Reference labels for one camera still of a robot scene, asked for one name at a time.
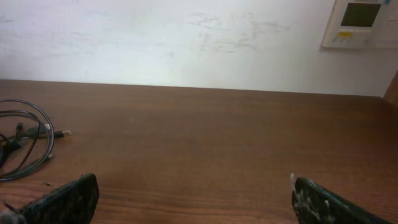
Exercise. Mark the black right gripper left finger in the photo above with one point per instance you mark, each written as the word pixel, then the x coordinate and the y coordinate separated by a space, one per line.
pixel 72 203

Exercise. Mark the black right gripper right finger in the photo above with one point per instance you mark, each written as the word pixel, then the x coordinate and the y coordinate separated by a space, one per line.
pixel 314 204

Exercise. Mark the white wall thermostat panel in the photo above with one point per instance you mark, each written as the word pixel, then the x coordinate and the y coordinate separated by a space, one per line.
pixel 361 24

